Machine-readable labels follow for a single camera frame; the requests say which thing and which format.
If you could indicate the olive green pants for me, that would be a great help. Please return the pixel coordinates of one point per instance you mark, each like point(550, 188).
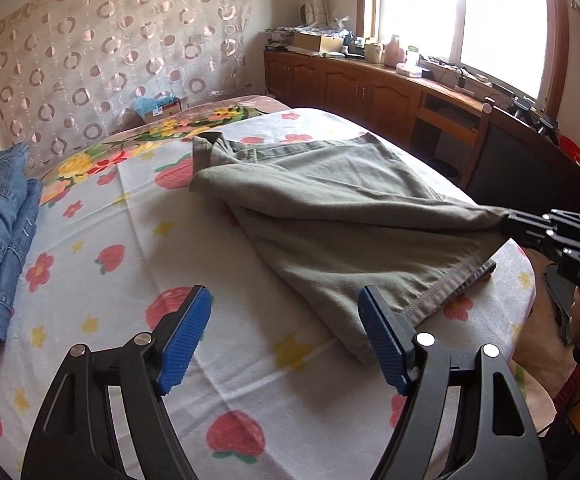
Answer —
point(350, 220)

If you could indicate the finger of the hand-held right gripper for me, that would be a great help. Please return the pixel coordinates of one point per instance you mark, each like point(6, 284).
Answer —
point(525, 222)
point(535, 241)

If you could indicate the open cardboard box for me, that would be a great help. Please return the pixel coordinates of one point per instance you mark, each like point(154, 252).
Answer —
point(315, 40)

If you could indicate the strawberry print bed sheet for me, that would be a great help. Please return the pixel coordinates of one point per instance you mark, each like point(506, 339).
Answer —
point(144, 240)

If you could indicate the circle pattern sheer curtain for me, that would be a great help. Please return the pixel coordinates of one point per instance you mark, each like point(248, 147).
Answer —
point(109, 45)

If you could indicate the wooden cabinet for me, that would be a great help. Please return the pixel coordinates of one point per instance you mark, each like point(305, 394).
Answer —
point(350, 85)

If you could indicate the white container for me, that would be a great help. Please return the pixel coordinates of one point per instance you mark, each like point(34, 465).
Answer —
point(374, 51)

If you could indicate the cardboard box with blue cloth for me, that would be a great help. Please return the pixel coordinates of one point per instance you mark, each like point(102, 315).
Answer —
point(159, 106)

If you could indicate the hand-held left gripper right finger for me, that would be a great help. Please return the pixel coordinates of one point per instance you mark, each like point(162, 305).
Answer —
point(382, 340)

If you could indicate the dark chair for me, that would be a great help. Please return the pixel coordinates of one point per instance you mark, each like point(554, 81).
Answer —
point(520, 160)

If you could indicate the wooden framed window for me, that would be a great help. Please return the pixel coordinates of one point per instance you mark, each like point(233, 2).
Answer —
point(465, 15)

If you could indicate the pink bottle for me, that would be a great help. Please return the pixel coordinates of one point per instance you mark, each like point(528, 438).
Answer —
point(394, 50)

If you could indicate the floral blanket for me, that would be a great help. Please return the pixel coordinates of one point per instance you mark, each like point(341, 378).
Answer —
point(134, 145)

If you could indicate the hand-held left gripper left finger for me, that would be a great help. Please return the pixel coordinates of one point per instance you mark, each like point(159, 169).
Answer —
point(185, 335)

